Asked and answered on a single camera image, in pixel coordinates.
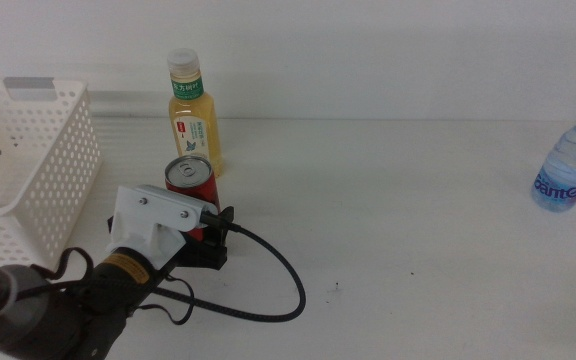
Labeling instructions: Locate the red cola can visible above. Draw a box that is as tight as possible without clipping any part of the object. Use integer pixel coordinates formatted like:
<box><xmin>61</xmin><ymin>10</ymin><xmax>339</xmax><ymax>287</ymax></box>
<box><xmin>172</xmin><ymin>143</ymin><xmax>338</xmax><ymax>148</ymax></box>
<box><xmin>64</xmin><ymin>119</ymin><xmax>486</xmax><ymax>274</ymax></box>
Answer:
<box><xmin>164</xmin><ymin>154</ymin><xmax>222</xmax><ymax>243</ymax></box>

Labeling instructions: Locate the yellow tea bottle white cap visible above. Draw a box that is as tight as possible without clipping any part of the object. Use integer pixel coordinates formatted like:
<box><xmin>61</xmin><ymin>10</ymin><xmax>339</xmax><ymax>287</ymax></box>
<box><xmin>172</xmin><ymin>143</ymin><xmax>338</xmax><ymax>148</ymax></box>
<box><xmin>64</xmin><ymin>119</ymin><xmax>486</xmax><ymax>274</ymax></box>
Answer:
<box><xmin>166</xmin><ymin>48</ymin><xmax>224</xmax><ymax>179</ymax></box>

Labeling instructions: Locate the clear water bottle blue cap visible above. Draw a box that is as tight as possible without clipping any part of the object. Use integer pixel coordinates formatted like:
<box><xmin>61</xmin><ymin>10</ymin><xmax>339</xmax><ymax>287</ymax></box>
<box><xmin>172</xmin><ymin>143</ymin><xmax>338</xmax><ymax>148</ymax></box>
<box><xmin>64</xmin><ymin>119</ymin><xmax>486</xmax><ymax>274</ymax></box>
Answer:
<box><xmin>531</xmin><ymin>106</ymin><xmax>576</xmax><ymax>213</ymax></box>

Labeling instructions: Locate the white perforated plastic basket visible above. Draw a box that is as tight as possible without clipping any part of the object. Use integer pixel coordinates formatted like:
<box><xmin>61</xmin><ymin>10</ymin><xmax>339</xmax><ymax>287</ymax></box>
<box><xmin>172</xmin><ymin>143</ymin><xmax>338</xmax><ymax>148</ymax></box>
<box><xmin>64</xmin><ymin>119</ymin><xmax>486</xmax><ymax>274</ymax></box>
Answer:
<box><xmin>0</xmin><ymin>77</ymin><xmax>104</xmax><ymax>269</ymax></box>

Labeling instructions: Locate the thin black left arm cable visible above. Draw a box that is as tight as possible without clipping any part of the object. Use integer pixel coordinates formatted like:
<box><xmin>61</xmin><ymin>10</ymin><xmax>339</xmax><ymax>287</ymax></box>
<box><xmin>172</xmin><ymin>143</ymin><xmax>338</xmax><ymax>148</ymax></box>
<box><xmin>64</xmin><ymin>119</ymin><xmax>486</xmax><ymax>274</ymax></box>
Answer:
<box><xmin>30</xmin><ymin>246</ymin><xmax>196</xmax><ymax>326</ymax></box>

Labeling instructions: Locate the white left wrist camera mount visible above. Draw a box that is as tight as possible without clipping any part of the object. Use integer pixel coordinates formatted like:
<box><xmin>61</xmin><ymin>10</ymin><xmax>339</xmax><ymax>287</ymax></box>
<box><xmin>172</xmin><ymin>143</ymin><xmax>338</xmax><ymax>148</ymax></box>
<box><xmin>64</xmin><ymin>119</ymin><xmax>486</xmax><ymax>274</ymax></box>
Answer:
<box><xmin>105</xmin><ymin>184</ymin><xmax>219</xmax><ymax>269</ymax></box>

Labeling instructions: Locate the black braided left camera cable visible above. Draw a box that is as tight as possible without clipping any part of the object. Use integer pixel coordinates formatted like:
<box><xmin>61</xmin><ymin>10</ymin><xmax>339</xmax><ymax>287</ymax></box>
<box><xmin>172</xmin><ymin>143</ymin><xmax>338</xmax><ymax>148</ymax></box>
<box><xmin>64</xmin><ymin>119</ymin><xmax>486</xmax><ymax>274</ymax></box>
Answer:
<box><xmin>199</xmin><ymin>210</ymin><xmax>307</xmax><ymax>323</ymax></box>

